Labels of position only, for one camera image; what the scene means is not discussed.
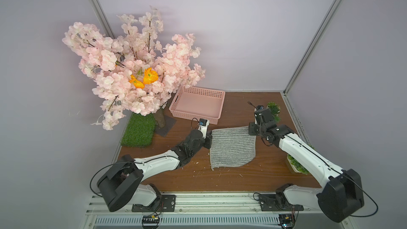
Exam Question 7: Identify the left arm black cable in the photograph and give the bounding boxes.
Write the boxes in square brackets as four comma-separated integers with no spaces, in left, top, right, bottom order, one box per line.
[89,155,179,198]

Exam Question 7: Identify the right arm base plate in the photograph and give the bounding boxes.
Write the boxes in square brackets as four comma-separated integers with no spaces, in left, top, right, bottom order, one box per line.
[253,193,304,212]

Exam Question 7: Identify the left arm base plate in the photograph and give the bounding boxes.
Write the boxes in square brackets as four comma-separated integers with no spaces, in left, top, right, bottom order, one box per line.
[131,195,177,213]

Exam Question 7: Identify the green artificial grass mat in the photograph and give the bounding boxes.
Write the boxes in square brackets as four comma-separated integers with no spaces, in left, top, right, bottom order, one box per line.
[120,113,156,147]

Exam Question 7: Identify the green plant near right arm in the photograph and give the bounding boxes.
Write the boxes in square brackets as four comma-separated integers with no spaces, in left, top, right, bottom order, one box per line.
[287,154,309,175]

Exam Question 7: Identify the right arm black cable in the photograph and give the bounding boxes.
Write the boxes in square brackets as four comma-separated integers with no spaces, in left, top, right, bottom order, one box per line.
[279,130,379,218]

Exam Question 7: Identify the pink cherry blossom tree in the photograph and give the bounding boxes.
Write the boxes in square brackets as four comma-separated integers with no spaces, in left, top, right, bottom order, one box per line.
[63,8,205,130]

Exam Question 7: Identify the right controller board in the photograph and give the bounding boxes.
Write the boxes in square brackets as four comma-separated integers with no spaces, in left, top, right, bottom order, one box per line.
[278,214,296,229]

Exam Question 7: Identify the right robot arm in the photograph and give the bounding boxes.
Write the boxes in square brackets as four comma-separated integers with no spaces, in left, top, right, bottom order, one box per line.
[249,106,365,223]

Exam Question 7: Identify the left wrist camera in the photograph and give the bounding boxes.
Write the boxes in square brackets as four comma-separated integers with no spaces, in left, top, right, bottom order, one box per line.
[198,118,209,139]

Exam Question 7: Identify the dark square tree base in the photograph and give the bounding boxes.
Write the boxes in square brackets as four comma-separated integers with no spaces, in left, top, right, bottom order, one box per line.
[155,115,177,137]

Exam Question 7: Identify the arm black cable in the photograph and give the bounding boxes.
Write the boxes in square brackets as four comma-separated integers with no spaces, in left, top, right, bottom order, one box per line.
[279,130,379,218]
[89,155,179,198]

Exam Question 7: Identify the grey striped dishcloth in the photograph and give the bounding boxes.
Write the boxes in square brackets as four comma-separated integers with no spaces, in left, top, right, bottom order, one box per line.
[209,126,256,170]

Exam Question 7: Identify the aluminium mounting rail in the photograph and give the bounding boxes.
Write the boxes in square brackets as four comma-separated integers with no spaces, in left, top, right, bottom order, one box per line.
[80,192,358,229]

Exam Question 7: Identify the pink perforated plastic basket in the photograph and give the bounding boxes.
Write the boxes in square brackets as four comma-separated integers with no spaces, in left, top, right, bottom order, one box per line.
[169,87,226,125]

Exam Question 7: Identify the small succulent in white pot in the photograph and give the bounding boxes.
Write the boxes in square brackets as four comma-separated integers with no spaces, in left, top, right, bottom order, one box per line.
[267,102,281,123]

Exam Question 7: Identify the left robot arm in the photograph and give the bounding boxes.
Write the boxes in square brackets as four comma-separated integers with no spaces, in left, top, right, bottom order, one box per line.
[96,129,213,212]

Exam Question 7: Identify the controller board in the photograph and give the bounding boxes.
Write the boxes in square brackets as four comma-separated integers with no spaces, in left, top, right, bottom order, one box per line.
[278,214,296,229]
[142,215,161,229]

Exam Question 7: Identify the orange artificial flower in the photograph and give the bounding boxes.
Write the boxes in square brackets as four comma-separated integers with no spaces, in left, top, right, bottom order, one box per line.
[129,67,159,89]

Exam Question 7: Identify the left controller board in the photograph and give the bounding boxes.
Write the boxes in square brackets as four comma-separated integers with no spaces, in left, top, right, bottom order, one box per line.
[142,215,161,229]

